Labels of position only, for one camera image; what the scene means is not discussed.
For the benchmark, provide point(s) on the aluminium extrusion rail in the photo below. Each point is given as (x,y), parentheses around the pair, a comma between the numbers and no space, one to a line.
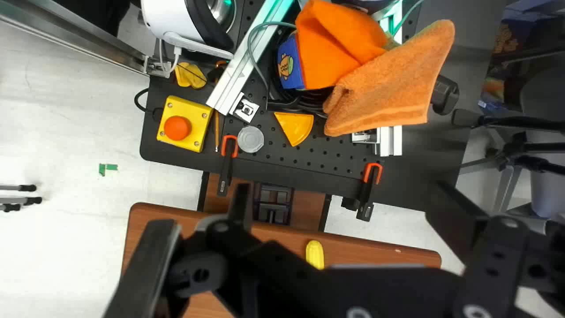
(231,87)

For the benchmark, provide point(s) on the orange handled clamp left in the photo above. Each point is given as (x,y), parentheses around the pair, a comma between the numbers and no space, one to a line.
(229,153)

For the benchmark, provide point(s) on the pencil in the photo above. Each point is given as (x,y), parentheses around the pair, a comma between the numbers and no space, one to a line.
(216,131)

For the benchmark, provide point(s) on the grey round disc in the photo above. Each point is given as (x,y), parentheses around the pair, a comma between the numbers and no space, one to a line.
(252,140)

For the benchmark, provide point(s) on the small yellow holder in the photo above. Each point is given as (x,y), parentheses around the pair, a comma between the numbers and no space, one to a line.
(190,77)

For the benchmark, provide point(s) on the yellow corn plush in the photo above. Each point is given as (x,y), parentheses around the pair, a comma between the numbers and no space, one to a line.
(315,255)

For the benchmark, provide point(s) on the orange and blue plush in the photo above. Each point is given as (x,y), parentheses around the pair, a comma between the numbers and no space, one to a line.
(329,41)

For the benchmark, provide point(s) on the wooden table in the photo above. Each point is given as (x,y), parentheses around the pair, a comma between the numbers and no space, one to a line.
(225,262)

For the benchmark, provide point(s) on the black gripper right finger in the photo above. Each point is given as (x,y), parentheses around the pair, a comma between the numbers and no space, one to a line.
(494,269)

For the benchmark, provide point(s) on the black perforated mounting board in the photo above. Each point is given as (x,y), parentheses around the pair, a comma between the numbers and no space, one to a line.
(432,154)

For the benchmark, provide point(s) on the fiducial marker tag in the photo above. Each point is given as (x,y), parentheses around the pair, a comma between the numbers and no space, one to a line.
(246,110)

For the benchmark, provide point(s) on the orange handled clamp right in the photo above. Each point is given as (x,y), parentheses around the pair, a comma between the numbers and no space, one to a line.
(370,179)

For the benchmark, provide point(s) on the orange handled clamp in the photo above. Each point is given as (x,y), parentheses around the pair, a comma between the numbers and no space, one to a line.
(229,153)
(370,179)

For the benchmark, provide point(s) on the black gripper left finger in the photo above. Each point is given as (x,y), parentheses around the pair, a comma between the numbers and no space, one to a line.
(140,292)

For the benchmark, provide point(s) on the yellow box red stop button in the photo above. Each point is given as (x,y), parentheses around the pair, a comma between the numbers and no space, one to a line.
(185,124)

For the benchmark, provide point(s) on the yellow wedge block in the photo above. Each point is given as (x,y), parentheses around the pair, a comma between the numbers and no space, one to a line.
(296,126)

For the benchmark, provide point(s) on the green tape mark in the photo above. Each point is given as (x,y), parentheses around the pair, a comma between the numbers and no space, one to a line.
(107,168)

